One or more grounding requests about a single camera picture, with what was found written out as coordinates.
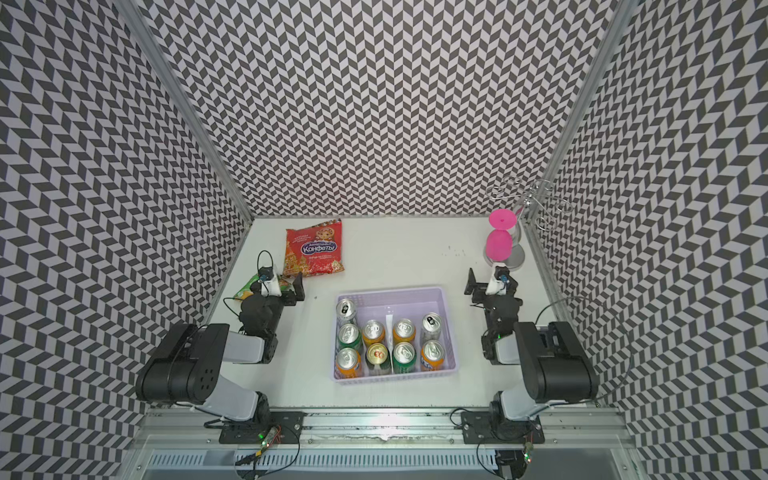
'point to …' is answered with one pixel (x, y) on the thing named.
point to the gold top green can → (378, 359)
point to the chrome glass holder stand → (536, 205)
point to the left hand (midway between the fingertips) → (286, 274)
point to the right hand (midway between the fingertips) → (486, 273)
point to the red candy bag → (314, 250)
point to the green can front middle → (404, 358)
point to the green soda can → (349, 336)
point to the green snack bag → (246, 292)
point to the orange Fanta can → (432, 357)
